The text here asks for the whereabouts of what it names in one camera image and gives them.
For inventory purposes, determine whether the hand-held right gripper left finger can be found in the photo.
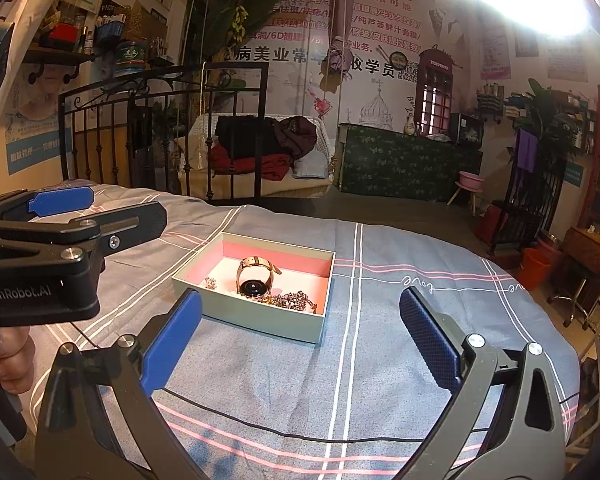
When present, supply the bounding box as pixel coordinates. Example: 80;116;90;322
34;289;203;480

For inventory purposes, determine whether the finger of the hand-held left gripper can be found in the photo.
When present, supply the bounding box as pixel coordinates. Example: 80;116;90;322
0;185;95;222
0;201;168;262

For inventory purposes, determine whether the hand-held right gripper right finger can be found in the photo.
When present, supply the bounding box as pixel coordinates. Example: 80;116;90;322
395;286;568;480

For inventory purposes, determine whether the pale green box pink inside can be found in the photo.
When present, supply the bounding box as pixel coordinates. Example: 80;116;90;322
172;232;336;345

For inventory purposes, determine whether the beige strap wristwatch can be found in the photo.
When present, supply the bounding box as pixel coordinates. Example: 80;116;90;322
236;255;283;298

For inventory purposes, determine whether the coin charm necklace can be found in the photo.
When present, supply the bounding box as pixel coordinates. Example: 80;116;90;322
252;289;318;313

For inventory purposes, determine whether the person's left hand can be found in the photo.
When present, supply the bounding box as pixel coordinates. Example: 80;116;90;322
0;328;37;396

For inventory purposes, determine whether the grey plaid bedsheet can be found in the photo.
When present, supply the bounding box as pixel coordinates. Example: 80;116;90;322
0;182;581;480

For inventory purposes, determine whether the orange bucket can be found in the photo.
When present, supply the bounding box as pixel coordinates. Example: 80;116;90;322
517;247;553;291

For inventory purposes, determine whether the red bag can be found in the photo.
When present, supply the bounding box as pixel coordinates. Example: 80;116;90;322
477;202;508;243

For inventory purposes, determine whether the red clothing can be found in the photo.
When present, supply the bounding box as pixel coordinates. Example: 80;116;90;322
209;142;293;181

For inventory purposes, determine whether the white wicker swing bench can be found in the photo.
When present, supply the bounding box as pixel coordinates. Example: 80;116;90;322
187;112;333;198

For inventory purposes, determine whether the black clothing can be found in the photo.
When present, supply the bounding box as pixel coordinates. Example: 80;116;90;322
215;116;276;158

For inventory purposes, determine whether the dark red bucket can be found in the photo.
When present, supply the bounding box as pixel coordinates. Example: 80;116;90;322
537;232;566;261

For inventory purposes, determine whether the teal round tub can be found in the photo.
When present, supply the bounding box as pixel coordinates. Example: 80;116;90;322
112;40;148;73

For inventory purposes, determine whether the black metal chair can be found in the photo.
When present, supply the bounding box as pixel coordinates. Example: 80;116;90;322
487;160;566;256

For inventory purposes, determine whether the black swivel stool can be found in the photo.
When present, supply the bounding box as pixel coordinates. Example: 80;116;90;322
547;260;600;328

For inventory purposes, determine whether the pink plastic basin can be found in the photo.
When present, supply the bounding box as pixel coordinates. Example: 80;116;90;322
457;171;486;192

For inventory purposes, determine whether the green floral counter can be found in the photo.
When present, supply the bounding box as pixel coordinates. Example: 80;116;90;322
337;124;483;203

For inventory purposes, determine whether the blue basket of tubes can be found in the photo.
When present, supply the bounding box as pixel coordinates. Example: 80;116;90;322
95;7;131;43

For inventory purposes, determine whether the dark brown jacket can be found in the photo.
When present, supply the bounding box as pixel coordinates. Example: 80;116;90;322
272;116;318;157

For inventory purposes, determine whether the pale blue pillow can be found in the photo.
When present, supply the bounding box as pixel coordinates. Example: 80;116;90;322
291;150;329;179

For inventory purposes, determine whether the small black appliance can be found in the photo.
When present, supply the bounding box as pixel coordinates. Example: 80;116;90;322
452;112;485;148

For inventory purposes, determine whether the purple cloth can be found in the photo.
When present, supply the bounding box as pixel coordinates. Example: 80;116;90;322
515;127;540;173

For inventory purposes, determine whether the tall leafy plant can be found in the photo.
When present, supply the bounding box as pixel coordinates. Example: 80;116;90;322
187;0;341;61

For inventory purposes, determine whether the large green potted plant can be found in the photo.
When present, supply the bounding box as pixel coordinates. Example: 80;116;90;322
502;77;596;161

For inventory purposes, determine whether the hanging purple umbrella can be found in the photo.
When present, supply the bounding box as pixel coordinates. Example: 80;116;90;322
320;0;353;93

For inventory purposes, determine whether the face portrait wall poster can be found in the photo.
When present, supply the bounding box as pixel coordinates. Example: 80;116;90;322
5;65;73;176

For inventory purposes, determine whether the wooden wall shelf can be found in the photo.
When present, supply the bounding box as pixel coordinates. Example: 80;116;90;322
22;45;96;86

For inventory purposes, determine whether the black iron bed frame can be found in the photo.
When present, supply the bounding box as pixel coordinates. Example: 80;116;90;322
57;62;271;206

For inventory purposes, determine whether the pink wall poster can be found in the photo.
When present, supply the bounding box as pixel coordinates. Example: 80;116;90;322
481;35;511;80

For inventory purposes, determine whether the large text wall poster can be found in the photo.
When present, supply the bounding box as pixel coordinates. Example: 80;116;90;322
547;40;588;81

